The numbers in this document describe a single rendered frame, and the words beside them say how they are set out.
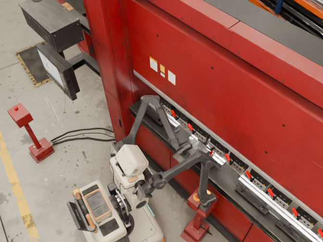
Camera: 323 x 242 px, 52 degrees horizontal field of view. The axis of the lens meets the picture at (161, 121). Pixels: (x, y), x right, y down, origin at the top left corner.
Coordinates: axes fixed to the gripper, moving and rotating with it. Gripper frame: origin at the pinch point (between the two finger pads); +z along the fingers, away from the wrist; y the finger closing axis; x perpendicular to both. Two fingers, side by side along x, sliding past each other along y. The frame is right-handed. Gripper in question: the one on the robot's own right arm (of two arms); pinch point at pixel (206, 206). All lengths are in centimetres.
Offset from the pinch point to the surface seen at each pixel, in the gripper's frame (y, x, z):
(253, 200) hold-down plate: 25.2, -28.6, -10.2
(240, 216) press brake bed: 11.6, -25.9, 6.5
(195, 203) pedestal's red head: -4.3, 7.9, -6.6
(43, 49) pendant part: 12, 167, -92
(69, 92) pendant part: -1, 135, -69
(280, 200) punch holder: 32, -46, -35
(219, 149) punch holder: 39, 12, -37
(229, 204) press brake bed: 13.5, -13.5, 4.0
